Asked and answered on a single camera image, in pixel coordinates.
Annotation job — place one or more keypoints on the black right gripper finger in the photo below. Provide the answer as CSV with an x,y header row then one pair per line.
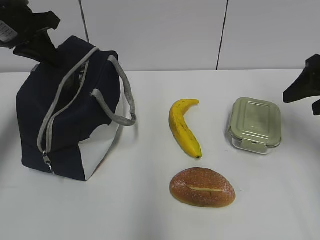
x,y
307,84
316,108

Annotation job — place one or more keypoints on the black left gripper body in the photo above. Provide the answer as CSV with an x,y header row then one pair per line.
x,y
20,25

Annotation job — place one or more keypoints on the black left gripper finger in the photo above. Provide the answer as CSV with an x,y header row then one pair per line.
x,y
41,49

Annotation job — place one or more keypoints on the green lid glass food container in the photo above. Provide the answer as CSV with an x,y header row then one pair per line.
x,y
255,125

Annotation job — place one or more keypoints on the navy blue lunch bag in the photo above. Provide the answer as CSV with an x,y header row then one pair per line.
x,y
69,116

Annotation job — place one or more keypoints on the yellow banana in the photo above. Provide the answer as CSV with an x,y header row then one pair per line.
x,y
180,130

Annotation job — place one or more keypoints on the brown bread roll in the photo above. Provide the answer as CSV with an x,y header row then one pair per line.
x,y
202,187

